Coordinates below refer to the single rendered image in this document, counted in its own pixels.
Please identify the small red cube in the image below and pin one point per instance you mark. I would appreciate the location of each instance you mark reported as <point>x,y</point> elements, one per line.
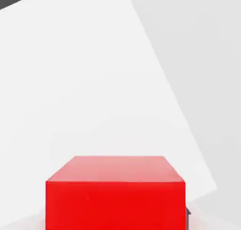
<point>115,205</point>

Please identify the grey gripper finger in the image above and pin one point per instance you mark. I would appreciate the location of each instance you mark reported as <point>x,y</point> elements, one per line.
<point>187,218</point>

